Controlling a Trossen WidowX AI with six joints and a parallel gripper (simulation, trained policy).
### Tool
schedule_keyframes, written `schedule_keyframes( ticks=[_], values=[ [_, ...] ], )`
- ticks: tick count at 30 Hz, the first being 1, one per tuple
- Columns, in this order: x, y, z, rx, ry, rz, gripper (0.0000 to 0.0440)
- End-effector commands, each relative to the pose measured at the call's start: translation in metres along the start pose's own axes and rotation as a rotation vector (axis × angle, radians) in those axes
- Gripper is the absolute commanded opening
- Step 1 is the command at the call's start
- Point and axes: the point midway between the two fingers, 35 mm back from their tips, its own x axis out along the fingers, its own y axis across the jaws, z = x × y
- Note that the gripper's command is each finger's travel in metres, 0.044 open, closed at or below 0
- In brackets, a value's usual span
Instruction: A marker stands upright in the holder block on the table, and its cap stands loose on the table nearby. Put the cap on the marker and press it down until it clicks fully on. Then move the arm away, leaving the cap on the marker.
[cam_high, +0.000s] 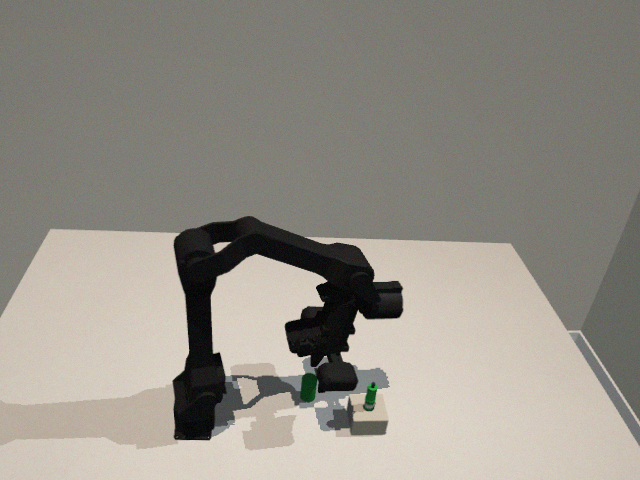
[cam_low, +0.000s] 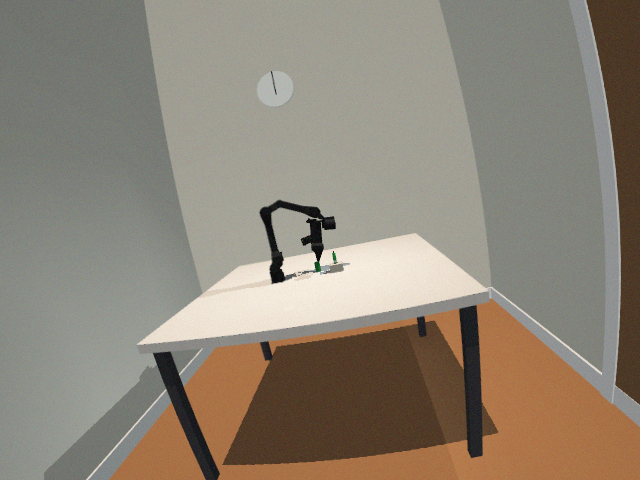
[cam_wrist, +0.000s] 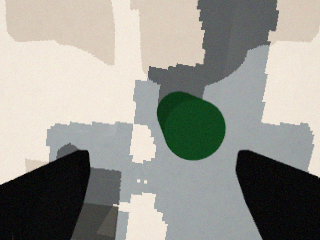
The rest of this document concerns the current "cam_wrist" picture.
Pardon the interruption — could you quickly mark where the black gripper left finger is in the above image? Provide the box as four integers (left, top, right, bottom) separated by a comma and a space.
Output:
0, 151, 91, 240

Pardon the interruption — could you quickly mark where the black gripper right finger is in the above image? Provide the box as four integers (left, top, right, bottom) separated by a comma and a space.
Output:
235, 151, 320, 240

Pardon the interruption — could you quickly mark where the grey block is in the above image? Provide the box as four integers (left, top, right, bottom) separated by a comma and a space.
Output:
71, 203, 119, 240

